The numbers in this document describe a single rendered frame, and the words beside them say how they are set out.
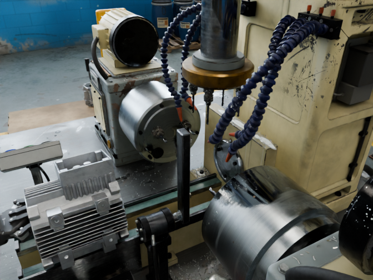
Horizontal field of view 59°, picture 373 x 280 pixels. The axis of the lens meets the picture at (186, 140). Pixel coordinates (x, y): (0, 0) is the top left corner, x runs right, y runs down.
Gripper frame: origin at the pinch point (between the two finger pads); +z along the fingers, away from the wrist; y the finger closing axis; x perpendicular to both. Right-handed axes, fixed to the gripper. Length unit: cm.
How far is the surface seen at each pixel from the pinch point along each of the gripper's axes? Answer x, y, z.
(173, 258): 27.9, -8.3, 17.8
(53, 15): 64, 553, 65
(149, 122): 1.3, 22.3, 28.3
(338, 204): 32, -17, 74
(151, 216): 5.0, -11.8, 13.8
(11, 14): 49, 554, 5
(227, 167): 13.0, 0.9, 43.4
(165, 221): 6.2, -13.9, 16.1
